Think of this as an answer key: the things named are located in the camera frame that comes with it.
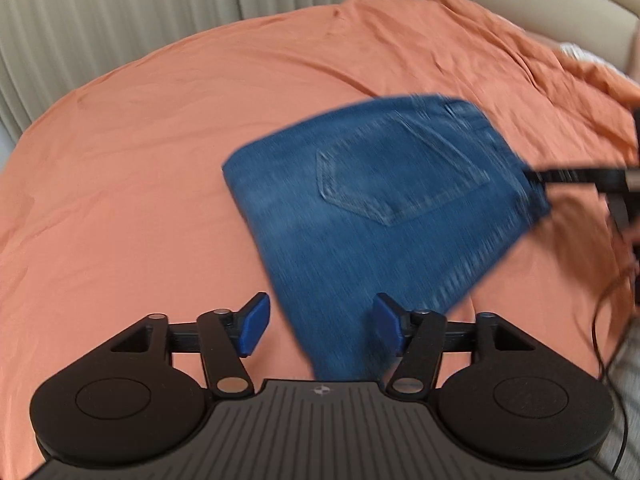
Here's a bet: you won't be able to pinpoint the orange duvet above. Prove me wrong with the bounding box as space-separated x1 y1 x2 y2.
424 0 640 161

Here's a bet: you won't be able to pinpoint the person's grey patterned trouser leg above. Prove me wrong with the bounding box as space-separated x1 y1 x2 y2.
597 332 640 480

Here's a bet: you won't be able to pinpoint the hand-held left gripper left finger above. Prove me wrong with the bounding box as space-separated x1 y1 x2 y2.
110 291 272 395

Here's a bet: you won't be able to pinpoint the blue denim pants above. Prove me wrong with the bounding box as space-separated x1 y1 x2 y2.
221 94 553 382

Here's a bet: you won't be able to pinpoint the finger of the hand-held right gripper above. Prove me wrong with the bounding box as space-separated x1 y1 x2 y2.
525 165 640 195

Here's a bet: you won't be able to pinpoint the black cable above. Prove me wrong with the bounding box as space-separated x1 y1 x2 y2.
591 260 640 478

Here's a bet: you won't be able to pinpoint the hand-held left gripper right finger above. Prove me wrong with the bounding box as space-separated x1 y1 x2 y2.
372 292 536 396

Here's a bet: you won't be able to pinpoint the orange bed sheet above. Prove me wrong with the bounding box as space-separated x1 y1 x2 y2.
0 0 640 480

